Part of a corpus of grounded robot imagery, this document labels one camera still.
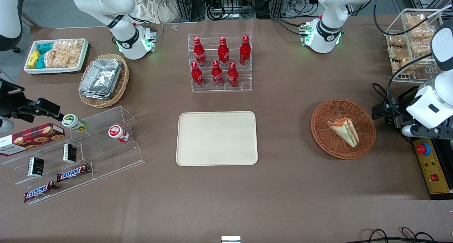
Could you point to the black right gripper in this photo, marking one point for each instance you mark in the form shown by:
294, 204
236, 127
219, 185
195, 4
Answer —
11, 103

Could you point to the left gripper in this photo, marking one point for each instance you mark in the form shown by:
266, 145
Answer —
397, 112

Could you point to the triangle sandwich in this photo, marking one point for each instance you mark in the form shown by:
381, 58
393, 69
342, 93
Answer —
345, 131

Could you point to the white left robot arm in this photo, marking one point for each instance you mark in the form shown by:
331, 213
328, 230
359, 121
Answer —
325, 27

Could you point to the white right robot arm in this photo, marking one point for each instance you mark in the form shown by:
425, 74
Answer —
124, 41

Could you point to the white rectangular snack tray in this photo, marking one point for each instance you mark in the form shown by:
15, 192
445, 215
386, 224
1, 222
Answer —
53, 70

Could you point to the brown wicker basket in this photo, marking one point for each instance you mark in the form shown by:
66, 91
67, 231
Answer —
329, 143

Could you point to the aluminium foil tray stack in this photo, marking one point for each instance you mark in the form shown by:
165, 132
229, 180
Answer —
101, 78

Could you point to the light wicker oval basket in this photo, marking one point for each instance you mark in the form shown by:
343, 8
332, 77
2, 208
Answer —
122, 83

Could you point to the beige plastic tray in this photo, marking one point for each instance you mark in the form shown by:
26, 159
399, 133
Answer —
216, 138

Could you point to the grey metal box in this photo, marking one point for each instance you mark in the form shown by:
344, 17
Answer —
398, 110

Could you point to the red tartan cookie box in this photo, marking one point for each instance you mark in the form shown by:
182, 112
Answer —
32, 138

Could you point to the green lid drink bottle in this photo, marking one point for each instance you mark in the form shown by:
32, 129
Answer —
72, 122

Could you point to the teal snack packet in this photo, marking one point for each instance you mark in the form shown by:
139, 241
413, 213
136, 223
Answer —
45, 48
40, 61

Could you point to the yellow snack packet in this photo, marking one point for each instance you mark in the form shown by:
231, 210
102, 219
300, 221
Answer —
33, 58

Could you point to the small black box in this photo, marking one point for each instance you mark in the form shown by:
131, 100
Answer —
35, 167
70, 153

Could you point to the snickers chocolate bar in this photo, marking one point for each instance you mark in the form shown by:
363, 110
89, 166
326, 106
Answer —
72, 173
39, 191

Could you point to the yellow emergency stop box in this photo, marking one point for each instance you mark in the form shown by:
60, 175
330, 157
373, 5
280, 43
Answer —
433, 168

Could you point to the clear acrylic stepped stand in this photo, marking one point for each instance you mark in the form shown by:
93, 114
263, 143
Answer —
113, 158
53, 191

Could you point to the red lid drink bottle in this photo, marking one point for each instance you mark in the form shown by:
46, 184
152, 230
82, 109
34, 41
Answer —
117, 133

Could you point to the clear acrylic bottle rack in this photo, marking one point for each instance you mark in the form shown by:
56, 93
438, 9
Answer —
244, 83

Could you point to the red cola bottle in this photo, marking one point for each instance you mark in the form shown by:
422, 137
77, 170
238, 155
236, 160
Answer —
223, 53
197, 76
217, 75
245, 51
232, 76
200, 53

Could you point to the beige crumpled cloth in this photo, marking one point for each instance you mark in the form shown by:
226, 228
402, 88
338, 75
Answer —
148, 7

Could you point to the small metal screws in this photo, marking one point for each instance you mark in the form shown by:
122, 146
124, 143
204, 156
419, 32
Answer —
174, 27

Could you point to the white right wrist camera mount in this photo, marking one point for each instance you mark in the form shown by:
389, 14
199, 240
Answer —
5, 125

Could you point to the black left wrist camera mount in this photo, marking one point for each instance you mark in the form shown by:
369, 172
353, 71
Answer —
430, 131

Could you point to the aluminium frame post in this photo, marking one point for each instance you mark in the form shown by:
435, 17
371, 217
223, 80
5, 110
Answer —
184, 4
279, 2

